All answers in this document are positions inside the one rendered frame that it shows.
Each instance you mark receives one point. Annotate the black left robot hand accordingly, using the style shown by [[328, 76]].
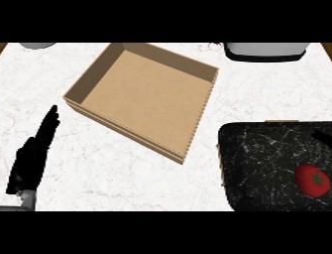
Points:
[[33, 155]]

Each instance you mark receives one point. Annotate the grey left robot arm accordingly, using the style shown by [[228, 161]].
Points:
[[26, 201]]

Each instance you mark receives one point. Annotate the red tomato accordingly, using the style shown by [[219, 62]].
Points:
[[312, 180]]

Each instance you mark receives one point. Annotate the black marbled tray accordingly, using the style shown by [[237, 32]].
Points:
[[271, 165]]

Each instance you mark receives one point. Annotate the open cardboard box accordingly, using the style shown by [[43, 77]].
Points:
[[144, 99]]

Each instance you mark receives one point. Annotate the grey appliance with black base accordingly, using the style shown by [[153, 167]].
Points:
[[265, 51]]

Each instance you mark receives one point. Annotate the grey round object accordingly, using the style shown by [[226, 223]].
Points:
[[36, 45]]

